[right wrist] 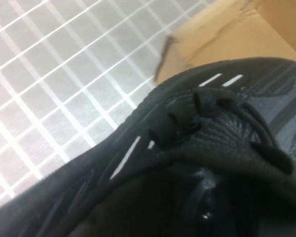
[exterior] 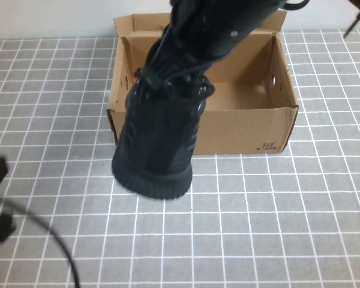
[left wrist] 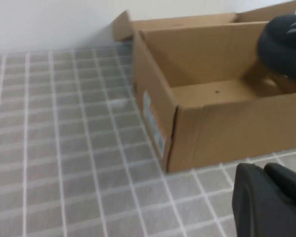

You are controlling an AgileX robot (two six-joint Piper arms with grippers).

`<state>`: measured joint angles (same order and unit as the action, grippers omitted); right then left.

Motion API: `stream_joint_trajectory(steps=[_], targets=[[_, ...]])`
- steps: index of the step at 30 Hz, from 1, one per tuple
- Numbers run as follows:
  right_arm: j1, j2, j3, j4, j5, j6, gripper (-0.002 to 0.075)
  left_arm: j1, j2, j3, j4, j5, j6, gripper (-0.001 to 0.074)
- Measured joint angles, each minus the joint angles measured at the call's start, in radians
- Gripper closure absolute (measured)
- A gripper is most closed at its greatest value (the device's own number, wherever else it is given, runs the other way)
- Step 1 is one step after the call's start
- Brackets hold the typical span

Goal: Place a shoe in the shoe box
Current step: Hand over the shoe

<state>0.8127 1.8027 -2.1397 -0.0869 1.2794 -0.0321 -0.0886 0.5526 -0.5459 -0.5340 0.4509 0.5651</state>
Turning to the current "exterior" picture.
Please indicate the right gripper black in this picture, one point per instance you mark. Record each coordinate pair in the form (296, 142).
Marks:
(174, 57)

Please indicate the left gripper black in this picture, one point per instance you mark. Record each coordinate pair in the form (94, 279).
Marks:
(0, 226)

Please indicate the black knit sneaker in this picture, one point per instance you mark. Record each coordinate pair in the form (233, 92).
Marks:
(153, 150)

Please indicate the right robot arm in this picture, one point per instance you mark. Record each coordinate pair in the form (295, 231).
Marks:
(228, 24)

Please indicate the brown cardboard shoe box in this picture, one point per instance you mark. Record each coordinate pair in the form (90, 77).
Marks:
(243, 132)

